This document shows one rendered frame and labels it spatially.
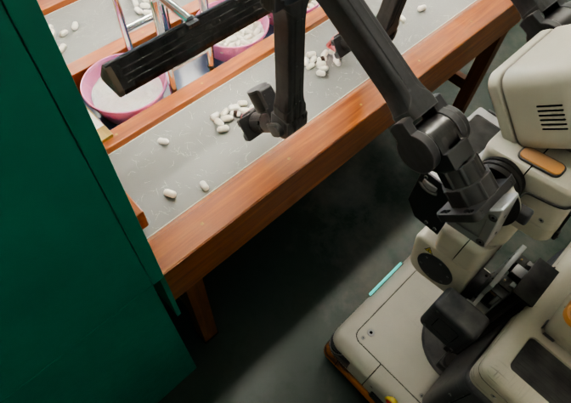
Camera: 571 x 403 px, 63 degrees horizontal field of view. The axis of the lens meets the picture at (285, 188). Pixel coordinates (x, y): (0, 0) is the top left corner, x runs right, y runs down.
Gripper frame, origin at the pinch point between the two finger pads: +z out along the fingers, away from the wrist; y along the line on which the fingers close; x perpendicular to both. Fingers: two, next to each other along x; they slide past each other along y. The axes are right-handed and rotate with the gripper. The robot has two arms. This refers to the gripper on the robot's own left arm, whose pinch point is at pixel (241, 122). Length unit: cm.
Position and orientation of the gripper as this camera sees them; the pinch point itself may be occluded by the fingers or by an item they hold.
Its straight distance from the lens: 136.4
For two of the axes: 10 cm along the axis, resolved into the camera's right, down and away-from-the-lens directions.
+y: -7.2, 5.6, -4.1
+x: 4.2, 8.2, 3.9
